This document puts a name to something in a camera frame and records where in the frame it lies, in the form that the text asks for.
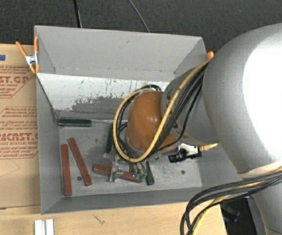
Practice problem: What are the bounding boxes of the brown cardboard board red print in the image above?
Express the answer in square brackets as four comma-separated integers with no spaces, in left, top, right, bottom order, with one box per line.
[0,42,42,211]

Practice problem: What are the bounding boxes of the red-brown flat block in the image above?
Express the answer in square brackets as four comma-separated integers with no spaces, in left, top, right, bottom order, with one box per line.
[60,143,73,197]
[92,164,142,184]
[67,137,93,187]

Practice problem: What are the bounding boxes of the dark green flat block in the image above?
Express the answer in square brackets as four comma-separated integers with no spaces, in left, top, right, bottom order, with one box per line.
[58,118,92,127]
[144,160,155,187]

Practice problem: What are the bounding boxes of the black cylinder on white bracket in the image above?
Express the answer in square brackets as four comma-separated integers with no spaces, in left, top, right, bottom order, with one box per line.
[168,142,218,164]

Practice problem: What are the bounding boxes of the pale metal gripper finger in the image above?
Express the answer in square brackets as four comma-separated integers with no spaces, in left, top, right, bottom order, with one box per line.
[112,154,123,169]
[109,165,125,183]

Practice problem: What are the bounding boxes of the grey metal bin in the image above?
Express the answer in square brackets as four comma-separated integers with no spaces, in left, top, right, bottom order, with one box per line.
[34,25,244,215]

